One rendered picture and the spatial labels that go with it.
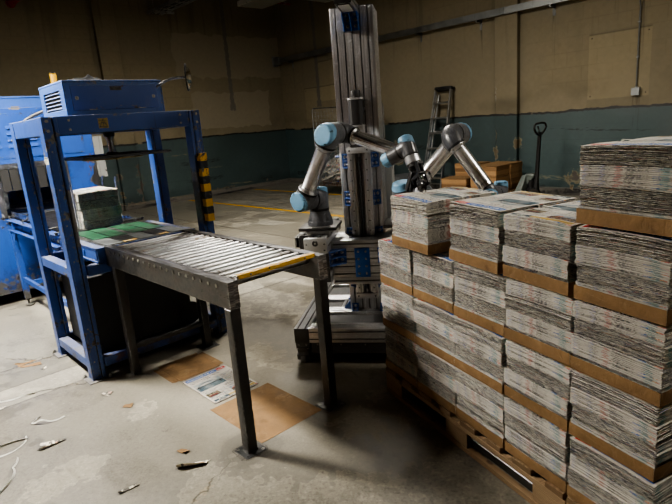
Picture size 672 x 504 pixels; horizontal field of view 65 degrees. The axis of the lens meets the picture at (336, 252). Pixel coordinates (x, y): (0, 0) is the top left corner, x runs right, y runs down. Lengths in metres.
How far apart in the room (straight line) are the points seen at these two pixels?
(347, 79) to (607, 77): 6.18
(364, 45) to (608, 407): 2.28
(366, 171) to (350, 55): 0.66
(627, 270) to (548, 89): 7.81
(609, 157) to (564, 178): 7.65
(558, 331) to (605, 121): 7.28
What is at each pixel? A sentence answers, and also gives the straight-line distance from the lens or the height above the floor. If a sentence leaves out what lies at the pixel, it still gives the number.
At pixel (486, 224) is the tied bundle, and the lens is 1.97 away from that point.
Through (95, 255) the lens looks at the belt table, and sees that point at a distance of 3.43.
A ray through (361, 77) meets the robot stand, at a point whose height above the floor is 1.64.
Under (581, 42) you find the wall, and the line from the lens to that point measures 9.16.
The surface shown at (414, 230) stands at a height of 0.93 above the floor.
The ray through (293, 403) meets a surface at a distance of 2.89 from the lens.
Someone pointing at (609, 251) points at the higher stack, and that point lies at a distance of 1.64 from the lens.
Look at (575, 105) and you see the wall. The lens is 9.14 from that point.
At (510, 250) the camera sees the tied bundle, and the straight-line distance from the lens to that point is 1.90.
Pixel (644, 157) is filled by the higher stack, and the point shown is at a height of 1.26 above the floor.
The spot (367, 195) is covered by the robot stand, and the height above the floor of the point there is 0.97.
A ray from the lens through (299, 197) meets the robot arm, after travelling 2.98.
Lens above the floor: 1.40
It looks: 14 degrees down
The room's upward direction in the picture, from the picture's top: 4 degrees counter-clockwise
